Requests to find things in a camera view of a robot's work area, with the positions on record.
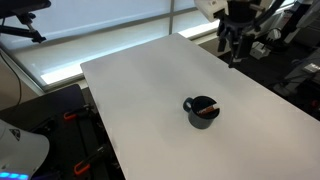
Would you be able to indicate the white floor device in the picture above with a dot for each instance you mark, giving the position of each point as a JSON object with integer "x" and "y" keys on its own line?
{"x": 260, "y": 51}

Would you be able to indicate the dark green mug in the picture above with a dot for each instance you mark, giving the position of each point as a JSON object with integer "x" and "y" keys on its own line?
{"x": 200, "y": 118}

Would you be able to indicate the red marker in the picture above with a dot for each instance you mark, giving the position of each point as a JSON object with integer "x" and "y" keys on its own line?
{"x": 207, "y": 110}

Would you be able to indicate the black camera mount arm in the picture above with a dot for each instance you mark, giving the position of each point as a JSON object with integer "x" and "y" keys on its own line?
{"x": 21, "y": 20}

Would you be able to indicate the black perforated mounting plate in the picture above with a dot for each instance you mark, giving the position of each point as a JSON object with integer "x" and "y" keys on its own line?
{"x": 68, "y": 146}

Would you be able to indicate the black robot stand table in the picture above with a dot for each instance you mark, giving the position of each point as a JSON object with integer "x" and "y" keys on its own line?
{"x": 40, "y": 103}

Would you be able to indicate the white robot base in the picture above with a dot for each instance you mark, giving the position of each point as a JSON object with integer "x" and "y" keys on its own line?
{"x": 18, "y": 151}

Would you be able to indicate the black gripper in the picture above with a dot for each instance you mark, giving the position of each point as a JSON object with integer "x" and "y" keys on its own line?
{"x": 241, "y": 15}

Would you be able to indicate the grey window frame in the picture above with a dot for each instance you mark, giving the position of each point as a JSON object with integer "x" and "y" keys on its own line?
{"x": 171, "y": 20}

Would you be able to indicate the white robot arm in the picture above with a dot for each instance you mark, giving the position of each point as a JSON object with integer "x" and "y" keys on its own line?
{"x": 210, "y": 8}

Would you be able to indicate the black and white post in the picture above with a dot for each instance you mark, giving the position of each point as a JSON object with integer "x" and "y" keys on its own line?
{"x": 295, "y": 16}

